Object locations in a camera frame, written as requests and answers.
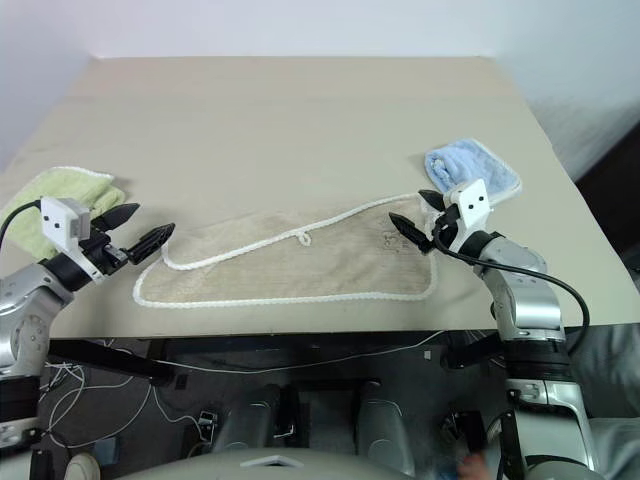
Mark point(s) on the small black power adapter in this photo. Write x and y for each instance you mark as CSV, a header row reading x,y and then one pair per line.
x,y
206,419

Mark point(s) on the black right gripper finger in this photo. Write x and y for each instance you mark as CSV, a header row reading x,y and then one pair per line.
x,y
433,199
411,231

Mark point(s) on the green folded towel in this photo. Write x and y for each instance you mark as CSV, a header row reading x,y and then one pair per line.
x,y
65,187

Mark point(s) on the dark grey rounded shape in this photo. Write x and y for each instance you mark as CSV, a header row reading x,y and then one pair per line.
x,y
382,425
250,420

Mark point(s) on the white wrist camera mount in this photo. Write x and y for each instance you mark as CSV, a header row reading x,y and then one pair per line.
x,y
59,217
472,201

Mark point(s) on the grey padded cover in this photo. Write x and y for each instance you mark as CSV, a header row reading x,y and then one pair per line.
x,y
612,380

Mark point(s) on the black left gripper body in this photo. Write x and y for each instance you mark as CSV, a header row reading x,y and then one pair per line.
x,y
106,254

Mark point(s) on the grey robot torso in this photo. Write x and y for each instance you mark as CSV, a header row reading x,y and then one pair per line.
x,y
200,465

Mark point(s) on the black table frame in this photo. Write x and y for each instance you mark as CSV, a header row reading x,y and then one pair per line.
x,y
115,364

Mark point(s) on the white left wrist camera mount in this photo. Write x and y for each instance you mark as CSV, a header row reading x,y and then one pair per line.
x,y
59,217

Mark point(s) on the blue folded towel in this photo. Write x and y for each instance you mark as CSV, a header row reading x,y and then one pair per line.
x,y
475,160

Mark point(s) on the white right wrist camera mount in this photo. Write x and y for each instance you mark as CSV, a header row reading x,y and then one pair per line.
x,y
472,201

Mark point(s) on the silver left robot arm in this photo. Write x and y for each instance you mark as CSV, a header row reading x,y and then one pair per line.
x,y
25,300

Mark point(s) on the white shoe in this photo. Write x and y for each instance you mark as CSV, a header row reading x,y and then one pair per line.
x,y
82,467

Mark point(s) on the beige towel with white trim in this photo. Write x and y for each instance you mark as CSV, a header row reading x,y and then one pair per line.
x,y
310,267

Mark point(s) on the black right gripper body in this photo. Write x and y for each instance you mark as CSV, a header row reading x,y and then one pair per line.
x,y
442,227

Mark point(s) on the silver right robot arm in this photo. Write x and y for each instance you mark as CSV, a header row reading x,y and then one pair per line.
x,y
531,306

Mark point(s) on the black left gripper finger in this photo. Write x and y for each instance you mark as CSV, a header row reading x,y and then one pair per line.
x,y
119,216
152,240

